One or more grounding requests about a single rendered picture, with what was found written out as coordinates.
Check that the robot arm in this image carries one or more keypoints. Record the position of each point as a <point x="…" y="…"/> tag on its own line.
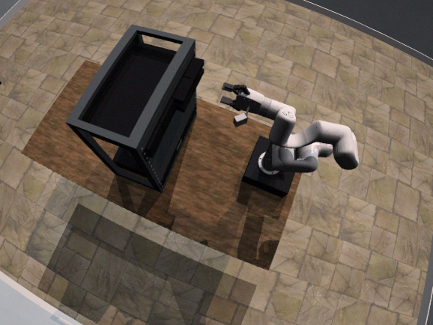
<point x="320" y="139"/>

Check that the black metal rack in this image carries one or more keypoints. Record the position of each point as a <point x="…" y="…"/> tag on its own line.
<point x="128" y="106"/>

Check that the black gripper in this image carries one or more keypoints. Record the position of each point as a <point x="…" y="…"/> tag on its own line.
<point x="243" y="98"/>

